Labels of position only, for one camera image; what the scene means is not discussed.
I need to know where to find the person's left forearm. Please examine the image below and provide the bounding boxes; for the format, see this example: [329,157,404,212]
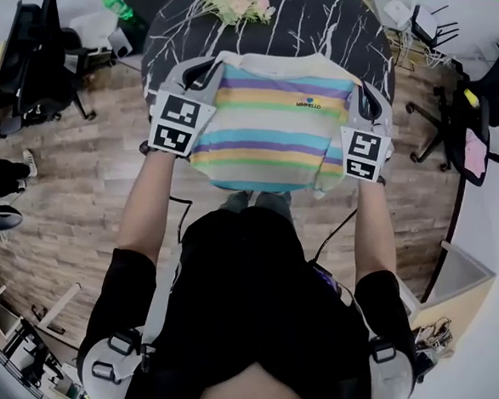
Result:
[114,145,194,272]

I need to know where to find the light wooden plank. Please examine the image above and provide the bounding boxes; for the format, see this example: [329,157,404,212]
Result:
[34,278,83,333]

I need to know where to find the person's right forearm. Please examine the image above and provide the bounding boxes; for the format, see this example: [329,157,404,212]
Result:
[349,175,405,288]

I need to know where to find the yellow small item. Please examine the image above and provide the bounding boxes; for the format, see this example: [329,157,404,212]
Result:
[462,87,482,110]

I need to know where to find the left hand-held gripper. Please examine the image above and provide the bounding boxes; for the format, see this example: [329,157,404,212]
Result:
[146,54,227,162]

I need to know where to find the white router with antennas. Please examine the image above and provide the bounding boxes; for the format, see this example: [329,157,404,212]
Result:
[407,2,462,51]

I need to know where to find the person's black shirt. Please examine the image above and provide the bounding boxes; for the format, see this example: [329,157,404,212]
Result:
[75,194,428,399]

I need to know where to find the black office chair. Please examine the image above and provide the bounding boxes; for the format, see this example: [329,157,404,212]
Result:
[0,0,105,145]
[400,33,499,190]

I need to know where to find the tangle of cables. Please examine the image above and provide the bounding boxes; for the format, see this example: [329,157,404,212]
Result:
[410,315,456,360]

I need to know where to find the pink cloth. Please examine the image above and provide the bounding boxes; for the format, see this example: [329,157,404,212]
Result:
[462,129,492,179]

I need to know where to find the striped long-sleeved top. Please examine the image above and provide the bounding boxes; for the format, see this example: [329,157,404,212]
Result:
[186,48,365,203]

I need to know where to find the black cable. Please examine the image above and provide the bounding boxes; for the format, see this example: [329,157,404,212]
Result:
[311,204,359,267]
[165,194,195,246]

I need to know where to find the green plastic bottle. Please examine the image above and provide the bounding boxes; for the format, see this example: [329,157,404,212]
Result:
[97,0,138,22]

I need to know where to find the person's grey jeans legs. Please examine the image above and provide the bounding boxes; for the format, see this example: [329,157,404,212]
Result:
[217,186,298,225]

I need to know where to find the white square device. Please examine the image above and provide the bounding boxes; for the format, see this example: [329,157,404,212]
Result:
[382,0,414,30]

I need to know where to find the white open cabinet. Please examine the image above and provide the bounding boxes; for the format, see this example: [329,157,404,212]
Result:
[409,237,499,341]

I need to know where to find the pale artificial flower bunch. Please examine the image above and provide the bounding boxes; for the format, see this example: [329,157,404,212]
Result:
[199,0,278,29]

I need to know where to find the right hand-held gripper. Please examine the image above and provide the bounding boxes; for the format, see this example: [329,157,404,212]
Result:
[335,77,400,185]

